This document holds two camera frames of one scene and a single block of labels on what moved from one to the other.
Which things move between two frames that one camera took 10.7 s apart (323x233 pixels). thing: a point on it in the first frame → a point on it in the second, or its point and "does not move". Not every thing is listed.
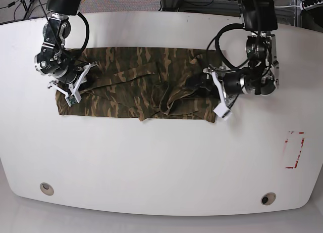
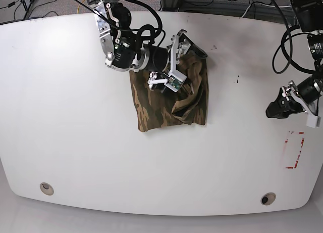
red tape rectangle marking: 302,142 does not move
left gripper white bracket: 71,91 → 175,80
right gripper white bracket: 212,84 → 281,107
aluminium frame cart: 289,11 does not move
